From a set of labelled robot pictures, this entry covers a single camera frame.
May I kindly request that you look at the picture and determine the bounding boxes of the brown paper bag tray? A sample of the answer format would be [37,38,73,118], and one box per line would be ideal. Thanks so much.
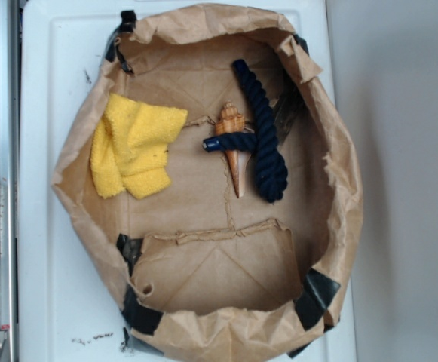
[52,4,363,361]

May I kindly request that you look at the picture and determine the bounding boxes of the navy blue twisted rope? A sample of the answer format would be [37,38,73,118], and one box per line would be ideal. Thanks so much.
[202,59,289,204]

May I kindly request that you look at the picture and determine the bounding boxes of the yellow cloth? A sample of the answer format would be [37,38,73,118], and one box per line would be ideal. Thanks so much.
[90,93,188,199]

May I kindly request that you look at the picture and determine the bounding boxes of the aluminium frame rail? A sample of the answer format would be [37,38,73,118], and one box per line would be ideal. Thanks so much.
[0,1,20,361]

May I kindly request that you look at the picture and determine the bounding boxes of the orange spiral seashell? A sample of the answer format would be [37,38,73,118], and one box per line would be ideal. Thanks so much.
[215,102,251,198]

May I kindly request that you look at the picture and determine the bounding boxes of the white plastic bin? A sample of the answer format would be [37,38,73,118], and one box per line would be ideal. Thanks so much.
[17,0,357,362]

